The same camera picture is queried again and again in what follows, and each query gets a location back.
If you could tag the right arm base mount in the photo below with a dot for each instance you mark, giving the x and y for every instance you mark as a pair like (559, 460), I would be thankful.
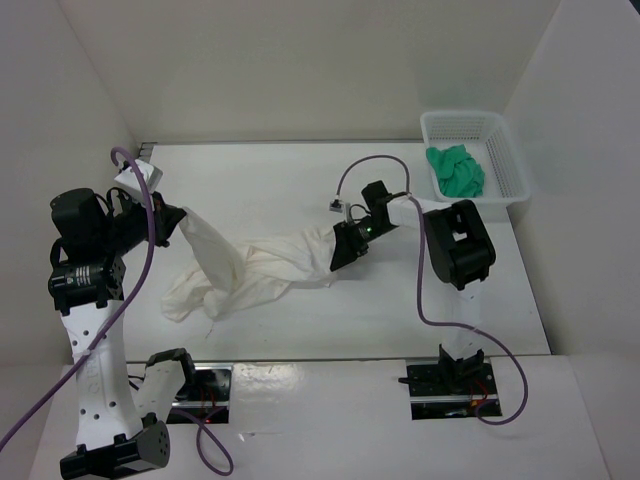
(451, 389)

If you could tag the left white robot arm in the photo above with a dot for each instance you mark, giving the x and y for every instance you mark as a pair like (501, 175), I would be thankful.
(122, 431)

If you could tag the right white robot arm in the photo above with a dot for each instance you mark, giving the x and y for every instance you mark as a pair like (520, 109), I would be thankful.
(452, 238)

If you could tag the white tank top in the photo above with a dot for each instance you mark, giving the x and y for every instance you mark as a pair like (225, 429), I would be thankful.
(226, 277)

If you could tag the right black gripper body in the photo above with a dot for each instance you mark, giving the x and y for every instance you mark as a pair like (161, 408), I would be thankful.
(371, 229)

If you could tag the green tank top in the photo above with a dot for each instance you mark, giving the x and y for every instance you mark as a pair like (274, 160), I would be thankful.
(458, 174)

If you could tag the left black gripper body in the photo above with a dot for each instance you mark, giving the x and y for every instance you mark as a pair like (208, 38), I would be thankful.
(128, 229)

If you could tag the white plastic basket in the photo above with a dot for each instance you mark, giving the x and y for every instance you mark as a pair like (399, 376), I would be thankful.
(487, 138)

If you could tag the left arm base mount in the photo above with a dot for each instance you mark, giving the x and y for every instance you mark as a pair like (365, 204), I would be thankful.
(178, 394)

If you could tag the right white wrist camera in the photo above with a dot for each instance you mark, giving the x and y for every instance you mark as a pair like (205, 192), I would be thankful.
(337, 205)

